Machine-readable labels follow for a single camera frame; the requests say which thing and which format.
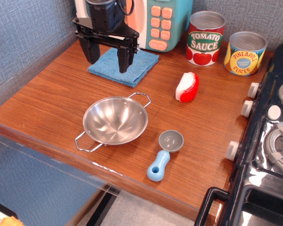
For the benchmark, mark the blue grey toy scoop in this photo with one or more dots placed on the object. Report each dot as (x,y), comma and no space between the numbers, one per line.
(170,141)

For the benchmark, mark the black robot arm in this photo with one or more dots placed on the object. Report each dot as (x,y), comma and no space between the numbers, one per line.
(111,41)

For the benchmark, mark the blue towel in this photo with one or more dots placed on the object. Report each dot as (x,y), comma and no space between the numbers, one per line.
(107,67)

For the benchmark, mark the tomato sauce can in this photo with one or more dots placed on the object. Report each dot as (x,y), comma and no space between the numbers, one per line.
(205,34)

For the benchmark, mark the clear acrylic barrier panel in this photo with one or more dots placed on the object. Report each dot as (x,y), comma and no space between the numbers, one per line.
(43,191)

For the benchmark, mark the pineapple slices can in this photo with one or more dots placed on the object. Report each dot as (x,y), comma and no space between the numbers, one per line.
(245,52)

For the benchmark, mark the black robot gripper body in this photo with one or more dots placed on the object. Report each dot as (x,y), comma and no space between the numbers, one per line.
(109,20)

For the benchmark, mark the black toy stove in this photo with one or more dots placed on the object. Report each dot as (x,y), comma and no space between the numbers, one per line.
(255,196)

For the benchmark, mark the teal toy microwave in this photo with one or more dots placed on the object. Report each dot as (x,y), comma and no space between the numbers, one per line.
(160,23)

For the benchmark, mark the red white toy food slice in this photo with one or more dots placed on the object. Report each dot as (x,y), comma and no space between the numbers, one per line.
(187,88)

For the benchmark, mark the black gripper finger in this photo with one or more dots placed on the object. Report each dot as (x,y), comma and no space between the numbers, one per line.
(125,58)
(91,50)

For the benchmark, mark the steel bowl with wire handles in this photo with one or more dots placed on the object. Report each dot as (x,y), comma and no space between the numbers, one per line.
(115,120)

